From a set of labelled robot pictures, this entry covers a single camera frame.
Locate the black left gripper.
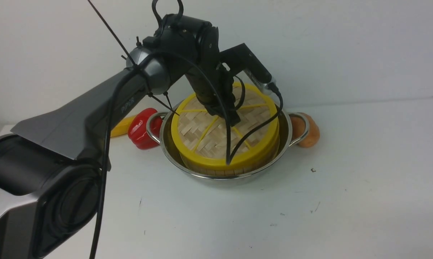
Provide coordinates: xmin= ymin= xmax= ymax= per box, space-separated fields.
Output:
xmin=185 ymin=22 xmax=241 ymax=127

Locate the red bell pepper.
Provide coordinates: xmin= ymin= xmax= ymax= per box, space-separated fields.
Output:
xmin=128 ymin=108 xmax=159 ymax=150

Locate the orange brown potato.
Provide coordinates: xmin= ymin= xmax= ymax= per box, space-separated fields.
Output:
xmin=290 ymin=113 xmax=321 ymax=149

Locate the yellow banana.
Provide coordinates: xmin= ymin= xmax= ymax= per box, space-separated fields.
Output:
xmin=111 ymin=116 xmax=136 ymax=138

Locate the yellow bamboo steamer lid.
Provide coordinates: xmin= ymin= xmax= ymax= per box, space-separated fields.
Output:
xmin=171 ymin=84 xmax=280 ymax=160

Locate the yellow bamboo steamer basket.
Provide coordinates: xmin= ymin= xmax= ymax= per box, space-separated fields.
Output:
xmin=181 ymin=141 xmax=280 ymax=177

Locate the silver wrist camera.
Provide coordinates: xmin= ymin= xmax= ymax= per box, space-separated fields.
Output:
xmin=220 ymin=43 xmax=276 ymax=96

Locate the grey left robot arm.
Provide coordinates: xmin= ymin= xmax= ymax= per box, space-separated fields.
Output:
xmin=0 ymin=14 xmax=235 ymax=259

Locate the stainless steel pot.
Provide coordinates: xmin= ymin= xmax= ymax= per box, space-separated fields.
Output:
xmin=146 ymin=110 xmax=309 ymax=187

